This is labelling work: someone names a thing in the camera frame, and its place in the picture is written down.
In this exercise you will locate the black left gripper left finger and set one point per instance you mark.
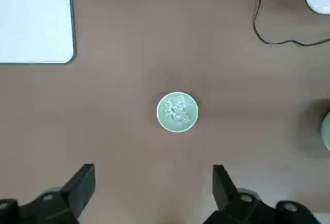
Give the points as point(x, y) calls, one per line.
point(72, 198)

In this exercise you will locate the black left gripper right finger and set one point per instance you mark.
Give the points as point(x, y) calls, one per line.
point(224, 193)

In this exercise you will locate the clear glass beads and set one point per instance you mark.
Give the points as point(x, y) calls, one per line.
point(178, 110)

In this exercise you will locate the small green bowl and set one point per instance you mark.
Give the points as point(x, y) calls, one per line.
point(162, 120)

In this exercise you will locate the large green bowl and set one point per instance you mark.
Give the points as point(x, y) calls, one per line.
point(327, 131)

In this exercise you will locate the white rounded tray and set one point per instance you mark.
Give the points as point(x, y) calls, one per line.
point(33, 20)

